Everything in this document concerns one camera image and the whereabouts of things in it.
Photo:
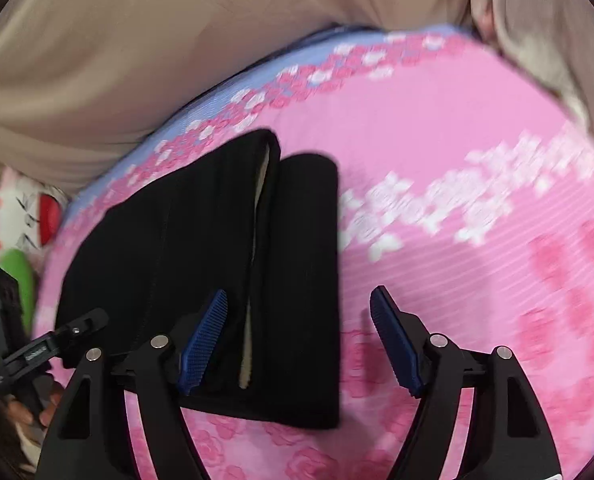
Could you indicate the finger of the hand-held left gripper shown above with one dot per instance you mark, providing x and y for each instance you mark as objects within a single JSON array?
[{"x": 72, "y": 331}]

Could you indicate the green plush toy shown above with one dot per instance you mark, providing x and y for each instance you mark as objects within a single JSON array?
[{"x": 19, "y": 275}]

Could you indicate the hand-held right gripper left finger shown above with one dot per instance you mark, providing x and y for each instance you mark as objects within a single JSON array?
[{"x": 204, "y": 345}]

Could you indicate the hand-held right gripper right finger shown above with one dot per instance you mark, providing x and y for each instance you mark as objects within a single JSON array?
[{"x": 394, "y": 345}]

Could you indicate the beige curtain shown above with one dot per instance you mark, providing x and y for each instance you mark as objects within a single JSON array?
[{"x": 152, "y": 60}]

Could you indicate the person's left hand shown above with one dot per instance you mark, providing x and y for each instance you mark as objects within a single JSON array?
[{"x": 37, "y": 410}]

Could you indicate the pink floral bed sheet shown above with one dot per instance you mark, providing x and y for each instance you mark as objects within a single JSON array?
[{"x": 452, "y": 260}]

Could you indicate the black pants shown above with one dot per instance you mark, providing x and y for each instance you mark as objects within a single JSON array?
[{"x": 177, "y": 260}]

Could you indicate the cartoon face pillow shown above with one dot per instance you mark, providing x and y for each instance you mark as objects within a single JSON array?
[{"x": 17, "y": 215}]

